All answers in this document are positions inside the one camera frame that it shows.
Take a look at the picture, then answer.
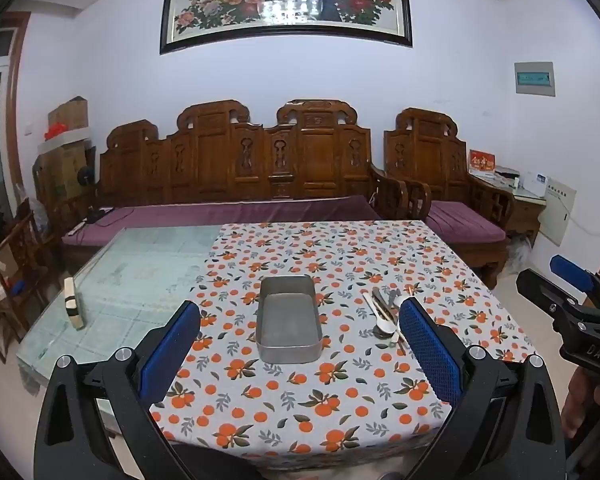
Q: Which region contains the white plastic bag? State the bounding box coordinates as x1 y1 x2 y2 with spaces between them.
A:
506 236 537 282

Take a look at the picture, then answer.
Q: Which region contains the large pale cardboard box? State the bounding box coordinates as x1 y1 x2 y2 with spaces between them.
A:
32 129 99 207

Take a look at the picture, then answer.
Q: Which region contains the wooden side table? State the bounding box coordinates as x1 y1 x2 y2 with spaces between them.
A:
469 170 549 247

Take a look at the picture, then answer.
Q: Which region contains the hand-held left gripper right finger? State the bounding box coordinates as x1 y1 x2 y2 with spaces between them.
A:
399 297 566 480

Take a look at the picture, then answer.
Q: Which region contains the red desk calendar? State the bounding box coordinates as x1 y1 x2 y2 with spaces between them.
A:
468 149 496 174

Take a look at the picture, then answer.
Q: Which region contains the wooden chair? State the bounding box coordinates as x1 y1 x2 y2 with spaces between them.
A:
0 199 65 362

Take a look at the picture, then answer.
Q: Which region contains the orange fruit print tablecloth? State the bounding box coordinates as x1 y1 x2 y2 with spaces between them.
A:
149 220 536 470

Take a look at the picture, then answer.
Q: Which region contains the carved wooden sofa bench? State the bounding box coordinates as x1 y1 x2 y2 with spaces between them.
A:
61 99 412 275

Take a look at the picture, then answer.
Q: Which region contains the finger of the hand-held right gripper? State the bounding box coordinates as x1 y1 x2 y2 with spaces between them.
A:
516 270 576 316
551 255 600 306

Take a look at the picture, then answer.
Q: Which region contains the person's right hand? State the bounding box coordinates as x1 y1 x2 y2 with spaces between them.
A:
561 371 600 440

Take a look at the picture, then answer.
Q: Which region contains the steel spoon with smiley handle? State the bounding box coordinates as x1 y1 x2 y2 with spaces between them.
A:
374 305 398 342

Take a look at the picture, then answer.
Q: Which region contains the framed floral painting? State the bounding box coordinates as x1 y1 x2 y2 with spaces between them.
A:
159 0 414 56

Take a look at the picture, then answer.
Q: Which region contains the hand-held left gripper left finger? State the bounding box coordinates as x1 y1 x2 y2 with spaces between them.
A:
34 300 202 480

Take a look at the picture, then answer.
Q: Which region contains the steel fork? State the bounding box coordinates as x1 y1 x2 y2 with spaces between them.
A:
371 287 394 322

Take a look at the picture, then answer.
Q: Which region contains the white box with blue label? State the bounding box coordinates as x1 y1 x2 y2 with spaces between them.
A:
522 172 551 199

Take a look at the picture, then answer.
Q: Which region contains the brown cardboard box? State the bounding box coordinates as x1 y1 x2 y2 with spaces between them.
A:
47 95 90 134

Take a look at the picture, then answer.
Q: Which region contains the carved wooden armchair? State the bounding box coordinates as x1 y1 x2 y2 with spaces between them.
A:
383 107 517 289

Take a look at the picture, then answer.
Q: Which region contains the white block with black band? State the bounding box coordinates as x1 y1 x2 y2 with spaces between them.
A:
63 276 87 331

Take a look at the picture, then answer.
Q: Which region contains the rectangular metal tray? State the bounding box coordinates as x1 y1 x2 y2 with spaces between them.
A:
256 275 324 364

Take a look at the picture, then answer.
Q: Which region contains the grey wall electrical box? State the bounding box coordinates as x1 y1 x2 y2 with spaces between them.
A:
513 61 557 97

